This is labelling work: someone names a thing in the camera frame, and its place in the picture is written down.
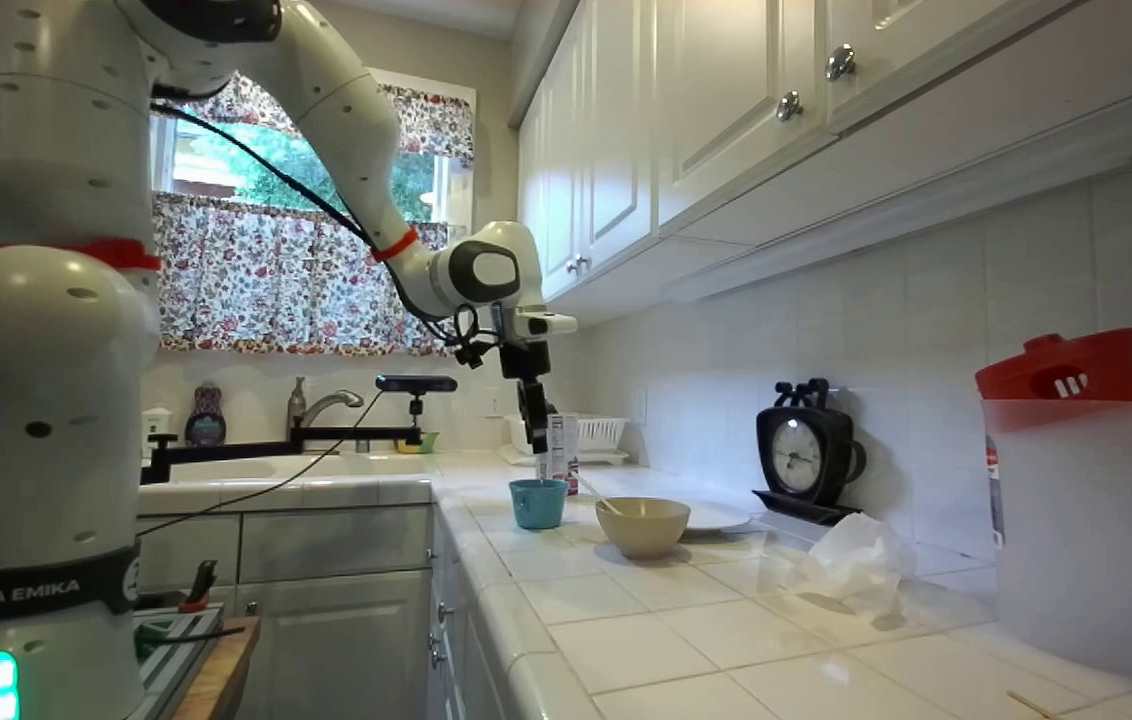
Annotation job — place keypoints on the white dish rack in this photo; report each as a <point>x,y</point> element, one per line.
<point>601,439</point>

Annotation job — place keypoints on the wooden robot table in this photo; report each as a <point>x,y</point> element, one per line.
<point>195,666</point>

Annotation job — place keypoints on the chrome kitchen faucet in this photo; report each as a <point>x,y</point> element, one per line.
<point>304,411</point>

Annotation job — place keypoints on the small round gauge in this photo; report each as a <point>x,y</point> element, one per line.
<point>207,420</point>

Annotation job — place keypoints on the floral window curtain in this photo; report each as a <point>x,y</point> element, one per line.
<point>255,247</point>

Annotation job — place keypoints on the white plate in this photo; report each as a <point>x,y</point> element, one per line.
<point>712,520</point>

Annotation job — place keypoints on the black alarm clock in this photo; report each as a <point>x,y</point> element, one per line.
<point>811,452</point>

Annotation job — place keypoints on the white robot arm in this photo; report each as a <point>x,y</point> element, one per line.
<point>76,98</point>

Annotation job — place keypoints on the clear plastic bag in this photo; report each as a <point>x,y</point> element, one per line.
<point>859,564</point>

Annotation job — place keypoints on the red lidded plastic container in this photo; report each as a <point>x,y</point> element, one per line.
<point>1058,424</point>

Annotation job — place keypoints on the white upper cabinets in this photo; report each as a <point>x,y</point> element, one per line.
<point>683,148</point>

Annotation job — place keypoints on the blue cup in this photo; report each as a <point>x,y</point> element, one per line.
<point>538,503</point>

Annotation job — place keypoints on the cream ceramic bowl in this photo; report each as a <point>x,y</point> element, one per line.
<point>640,525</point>

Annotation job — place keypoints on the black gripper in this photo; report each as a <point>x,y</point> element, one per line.
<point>527,364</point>

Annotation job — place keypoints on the white cabinets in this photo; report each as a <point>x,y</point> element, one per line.
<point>361,614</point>
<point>683,148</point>

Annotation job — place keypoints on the white lower cabinets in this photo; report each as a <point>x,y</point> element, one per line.
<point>361,614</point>

